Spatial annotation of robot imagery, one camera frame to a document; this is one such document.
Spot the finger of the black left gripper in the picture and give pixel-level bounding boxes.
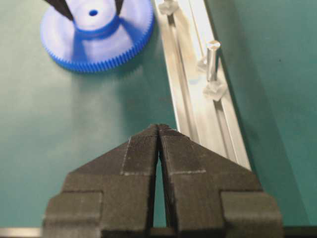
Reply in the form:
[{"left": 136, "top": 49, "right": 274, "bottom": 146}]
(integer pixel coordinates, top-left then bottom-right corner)
[
  {"left": 114, "top": 0, "right": 124, "bottom": 15},
  {"left": 45, "top": 0, "right": 74, "bottom": 21}
]

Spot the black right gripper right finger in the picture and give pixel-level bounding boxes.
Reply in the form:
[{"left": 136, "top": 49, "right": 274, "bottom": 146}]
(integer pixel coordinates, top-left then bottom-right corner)
[{"left": 158, "top": 124, "right": 284, "bottom": 238}]

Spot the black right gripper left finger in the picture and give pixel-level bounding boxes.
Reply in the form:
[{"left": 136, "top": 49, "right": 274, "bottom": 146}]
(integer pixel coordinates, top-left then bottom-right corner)
[{"left": 43, "top": 124, "right": 159, "bottom": 238}]

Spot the large blue plastic gear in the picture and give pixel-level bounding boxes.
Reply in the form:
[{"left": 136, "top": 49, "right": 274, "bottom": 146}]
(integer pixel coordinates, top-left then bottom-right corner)
[{"left": 40, "top": 0, "right": 154, "bottom": 72}]

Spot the white bracket above upper shaft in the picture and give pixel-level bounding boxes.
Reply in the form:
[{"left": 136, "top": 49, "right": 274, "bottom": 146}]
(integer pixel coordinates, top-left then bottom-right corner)
[{"left": 203, "top": 81, "right": 227, "bottom": 102}]

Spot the upper steel shaft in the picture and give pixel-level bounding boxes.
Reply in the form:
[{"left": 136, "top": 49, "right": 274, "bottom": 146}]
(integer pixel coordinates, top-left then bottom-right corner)
[{"left": 206, "top": 40, "right": 221, "bottom": 82}]

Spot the aluminium extrusion rail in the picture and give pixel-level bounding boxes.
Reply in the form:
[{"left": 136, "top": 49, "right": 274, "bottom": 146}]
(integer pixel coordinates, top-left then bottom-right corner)
[{"left": 154, "top": 0, "right": 250, "bottom": 169}]

